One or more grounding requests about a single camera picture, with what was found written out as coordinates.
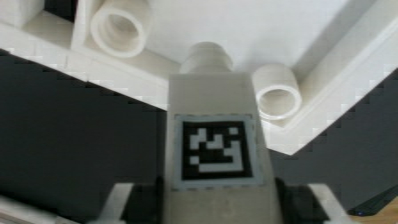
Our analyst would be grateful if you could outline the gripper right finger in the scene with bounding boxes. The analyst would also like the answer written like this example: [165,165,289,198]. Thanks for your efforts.
[275,179,359,224]

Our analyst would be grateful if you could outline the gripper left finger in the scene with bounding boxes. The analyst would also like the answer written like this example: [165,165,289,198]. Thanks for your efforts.
[87,183,162,224]

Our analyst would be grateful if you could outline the white leg tagged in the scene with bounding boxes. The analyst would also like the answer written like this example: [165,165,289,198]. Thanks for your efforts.
[163,42,282,224]

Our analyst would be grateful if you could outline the white square tabletop tray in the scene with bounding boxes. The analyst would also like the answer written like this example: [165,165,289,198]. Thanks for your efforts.
[69,0,398,156]

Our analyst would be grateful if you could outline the white front fence wall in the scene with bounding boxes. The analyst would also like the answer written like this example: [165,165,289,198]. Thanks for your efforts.
[0,0,178,109]

